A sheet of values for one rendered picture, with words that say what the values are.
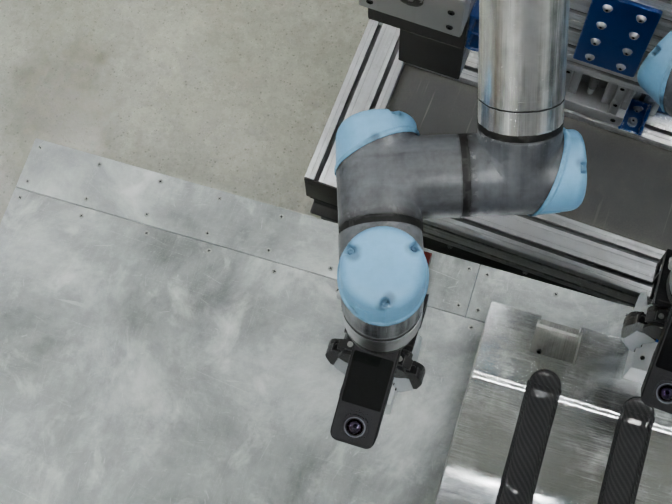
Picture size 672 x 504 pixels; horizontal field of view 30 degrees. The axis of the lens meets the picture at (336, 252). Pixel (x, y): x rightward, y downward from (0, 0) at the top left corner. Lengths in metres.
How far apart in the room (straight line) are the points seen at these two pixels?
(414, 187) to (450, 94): 1.23
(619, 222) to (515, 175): 1.17
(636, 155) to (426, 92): 0.39
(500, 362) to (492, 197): 0.39
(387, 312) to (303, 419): 0.50
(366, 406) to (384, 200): 0.24
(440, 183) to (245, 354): 0.53
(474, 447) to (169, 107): 1.32
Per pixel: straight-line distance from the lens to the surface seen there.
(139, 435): 1.54
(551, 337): 1.50
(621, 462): 1.46
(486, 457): 1.44
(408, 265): 1.04
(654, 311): 1.31
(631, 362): 1.43
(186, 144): 2.53
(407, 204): 1.09
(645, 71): 1.20
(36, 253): 1.63
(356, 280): 1.04
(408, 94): 2.31
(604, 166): 2.29
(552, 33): 1.06
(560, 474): 1.44
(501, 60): 1.06
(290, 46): 2.60
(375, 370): 1.22
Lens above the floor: 2.30
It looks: 72 degrees down
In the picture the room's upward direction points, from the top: 4 degrees counter-clockwise
